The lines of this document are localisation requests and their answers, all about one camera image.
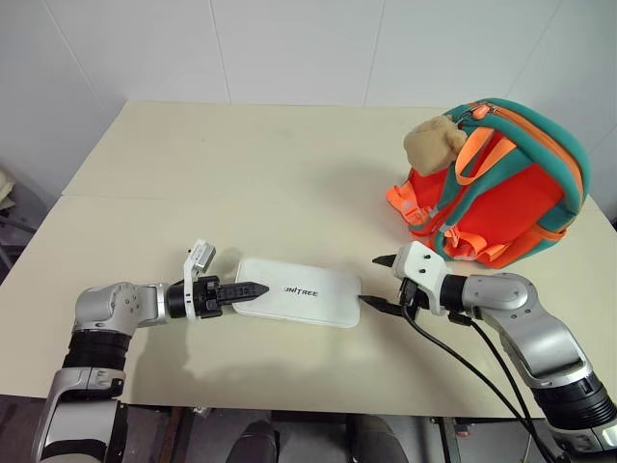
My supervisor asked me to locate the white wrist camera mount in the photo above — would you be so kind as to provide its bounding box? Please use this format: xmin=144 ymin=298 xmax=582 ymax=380
xmin=391 ymin=241 xmax=448 ymax=317
xmin=184 ymin=237 xmax=219 ymax=323

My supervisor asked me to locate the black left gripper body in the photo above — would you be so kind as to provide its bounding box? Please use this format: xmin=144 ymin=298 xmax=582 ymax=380
xmin=194 ymin=275 xmax=228 ymax=321

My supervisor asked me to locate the orange and teal backpack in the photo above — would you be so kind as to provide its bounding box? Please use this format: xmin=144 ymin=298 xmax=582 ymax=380
xmin=385 ymin=97 xmax=592 ymax=270

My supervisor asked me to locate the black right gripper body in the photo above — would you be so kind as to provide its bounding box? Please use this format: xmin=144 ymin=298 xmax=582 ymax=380
xmin=396 ymin=277 xmax=433 ymax=311

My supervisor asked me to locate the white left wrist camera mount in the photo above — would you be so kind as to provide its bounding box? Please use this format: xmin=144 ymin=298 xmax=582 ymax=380
xmin=184 ymin=237 xmax=219 ymax=323

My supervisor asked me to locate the beige plush bear head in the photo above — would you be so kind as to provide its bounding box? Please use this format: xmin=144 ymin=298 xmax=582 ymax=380
xmin=403 ymin=115 xmax=469 ymax=177

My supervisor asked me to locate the white Unitree box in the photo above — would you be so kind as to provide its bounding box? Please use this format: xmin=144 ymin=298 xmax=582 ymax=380
xmin=230 ymin=257 xmax=363 ymax=330

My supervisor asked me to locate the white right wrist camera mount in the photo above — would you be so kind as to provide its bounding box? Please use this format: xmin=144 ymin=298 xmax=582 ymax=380
xmin=391 ymin=241 xmax=448 ymax=317

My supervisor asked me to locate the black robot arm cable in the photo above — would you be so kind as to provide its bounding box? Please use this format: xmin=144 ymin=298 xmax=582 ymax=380
xmin=447 ymin=312 xmax=546 ymax=445
xmin=402 ymin=284 xmax=573 ymax=463

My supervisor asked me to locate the dark rounded shape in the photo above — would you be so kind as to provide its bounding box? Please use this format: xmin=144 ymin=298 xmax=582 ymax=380
xmin=225 ymin=419 xmax=282 ymax=463
xmin=345 ymin=414 xmax=411 ymax=463

